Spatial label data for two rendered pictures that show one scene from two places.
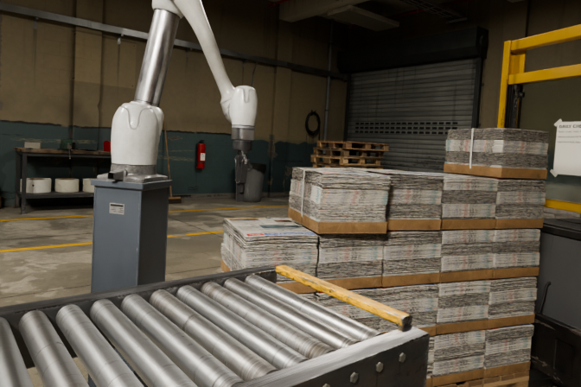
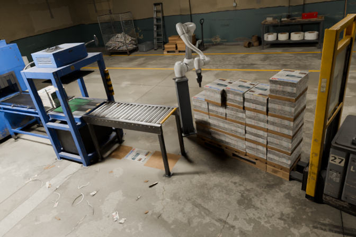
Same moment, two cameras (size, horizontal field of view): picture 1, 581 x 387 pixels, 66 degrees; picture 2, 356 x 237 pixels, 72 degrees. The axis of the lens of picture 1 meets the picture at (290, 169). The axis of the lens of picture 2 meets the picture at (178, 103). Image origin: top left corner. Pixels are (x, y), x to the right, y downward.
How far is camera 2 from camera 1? 307 cm
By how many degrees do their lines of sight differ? 69
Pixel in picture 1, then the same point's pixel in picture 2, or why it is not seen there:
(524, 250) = (284, 127)
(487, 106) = not seen: outside the picture
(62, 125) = (285, 6)
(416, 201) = (234, 99)
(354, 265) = (217, 111)
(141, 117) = (176, 66)
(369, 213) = (216, 99)
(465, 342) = (257, 148)
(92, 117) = not seen: outside the picture
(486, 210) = (261, 108)
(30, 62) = not seen: outside the picture
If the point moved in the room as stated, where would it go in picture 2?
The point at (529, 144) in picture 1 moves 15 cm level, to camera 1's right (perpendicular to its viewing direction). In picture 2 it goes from (284, 87) to (296, 90)
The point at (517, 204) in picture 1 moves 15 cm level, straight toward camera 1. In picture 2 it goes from (278, 109) to (265, 110)
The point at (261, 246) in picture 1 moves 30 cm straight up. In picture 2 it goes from (195, 100) to (193, 81)
